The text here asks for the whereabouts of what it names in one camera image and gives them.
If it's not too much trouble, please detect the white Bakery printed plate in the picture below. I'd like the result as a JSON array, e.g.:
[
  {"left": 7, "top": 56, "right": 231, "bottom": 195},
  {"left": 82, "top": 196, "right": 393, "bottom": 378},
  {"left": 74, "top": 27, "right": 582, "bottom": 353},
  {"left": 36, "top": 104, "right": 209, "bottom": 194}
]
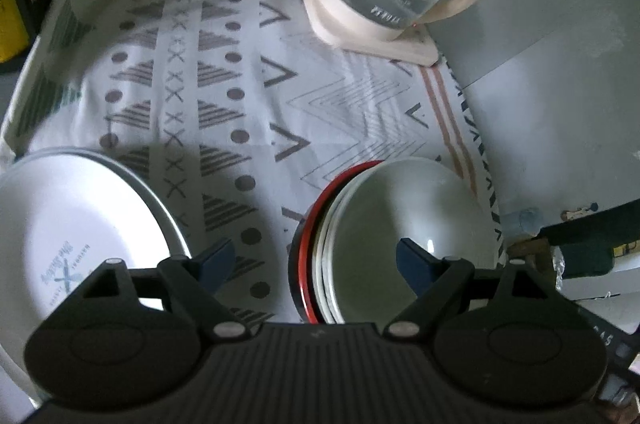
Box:
[{"left": 1, "top": 150, "right": 190, "bottom": 384}]

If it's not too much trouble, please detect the white patterned bowl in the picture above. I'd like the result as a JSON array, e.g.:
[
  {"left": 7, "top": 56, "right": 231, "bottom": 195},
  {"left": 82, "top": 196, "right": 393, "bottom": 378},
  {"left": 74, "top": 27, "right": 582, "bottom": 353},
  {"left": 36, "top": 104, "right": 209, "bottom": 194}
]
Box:
[{"left": 307, "top": 161, "right": 399, "bottom": 330}]

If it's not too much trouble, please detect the large white bowl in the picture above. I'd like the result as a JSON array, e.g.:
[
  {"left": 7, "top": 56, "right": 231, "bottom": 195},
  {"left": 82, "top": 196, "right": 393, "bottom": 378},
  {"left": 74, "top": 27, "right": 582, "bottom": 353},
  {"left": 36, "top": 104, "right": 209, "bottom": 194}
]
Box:
[{"left": 322, "top": 158, "right": 500, "bottom": 323}]

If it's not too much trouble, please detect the red and black bowl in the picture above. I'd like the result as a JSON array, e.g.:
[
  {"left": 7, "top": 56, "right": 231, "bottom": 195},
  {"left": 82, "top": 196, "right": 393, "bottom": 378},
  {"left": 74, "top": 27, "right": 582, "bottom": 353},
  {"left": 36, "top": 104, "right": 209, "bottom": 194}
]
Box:
[{"left": 288, "top": 160, "right": 382, "bottom": 324}]

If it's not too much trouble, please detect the patterned white table cloth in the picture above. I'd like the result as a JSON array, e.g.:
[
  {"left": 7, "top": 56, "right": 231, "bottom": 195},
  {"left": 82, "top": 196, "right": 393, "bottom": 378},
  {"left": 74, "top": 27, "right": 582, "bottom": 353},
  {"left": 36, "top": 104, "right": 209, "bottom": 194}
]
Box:
[{"left": 1, "top": 0, "right": 502, "bottom": 323}]

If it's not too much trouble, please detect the cream kettle base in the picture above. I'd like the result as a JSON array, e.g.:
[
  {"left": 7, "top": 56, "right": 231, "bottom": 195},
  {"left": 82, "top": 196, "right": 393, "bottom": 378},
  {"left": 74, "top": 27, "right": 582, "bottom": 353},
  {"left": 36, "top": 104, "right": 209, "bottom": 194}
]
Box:
[{"left": 303, "top": 0, "right": 439, "bottom": 67}]

